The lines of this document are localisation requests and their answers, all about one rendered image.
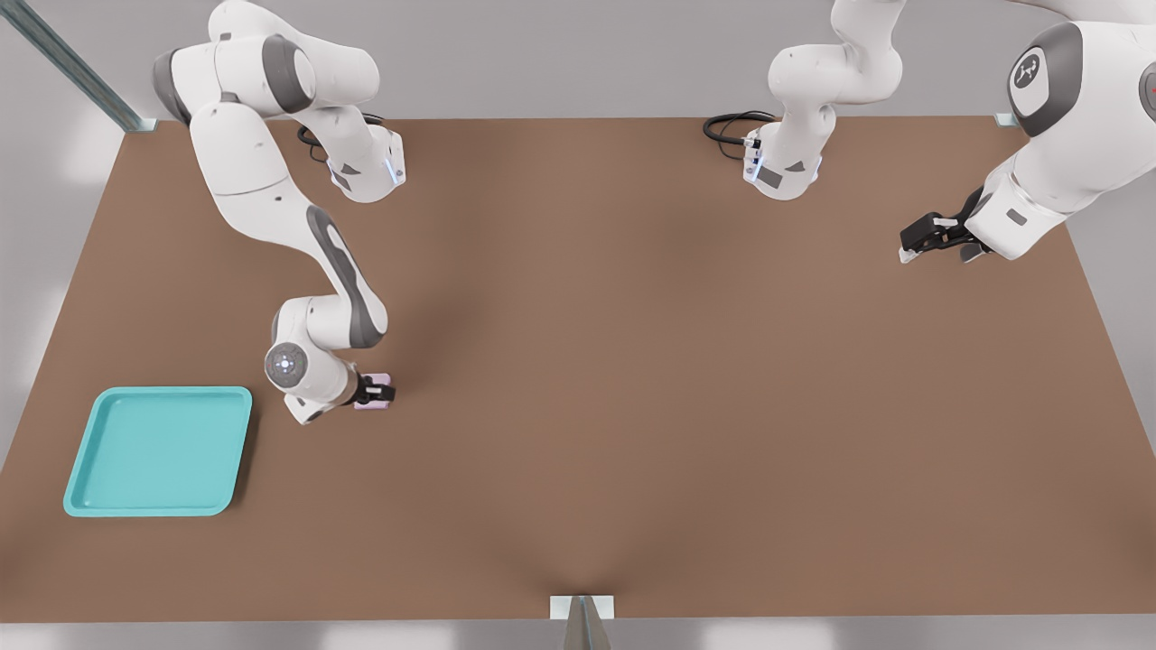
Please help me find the pale blue-green tray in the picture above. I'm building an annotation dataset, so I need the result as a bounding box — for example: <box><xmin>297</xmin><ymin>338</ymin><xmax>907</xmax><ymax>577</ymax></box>
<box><xmin>63</xmin><ymin>386</ymin><xmax>254</xmax><ymax>518</ymax></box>

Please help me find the small pale lilac phone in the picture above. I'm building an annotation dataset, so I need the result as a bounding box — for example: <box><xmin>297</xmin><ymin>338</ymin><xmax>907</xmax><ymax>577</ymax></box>
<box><xmin>354</xmin><ymin>373</ymin><xmax>393</xmax><ymax>413</ymax></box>

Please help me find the black cable loop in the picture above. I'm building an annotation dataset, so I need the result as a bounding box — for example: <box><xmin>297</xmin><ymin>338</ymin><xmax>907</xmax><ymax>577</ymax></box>
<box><xmin>703</xmin><ymin>111</ymin><xmax>780</xmax><ymax>163</ymax></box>
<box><xmin>297</xmin><ymin>113</ymin><xmax>386</xmax><ymax>165</ymax></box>

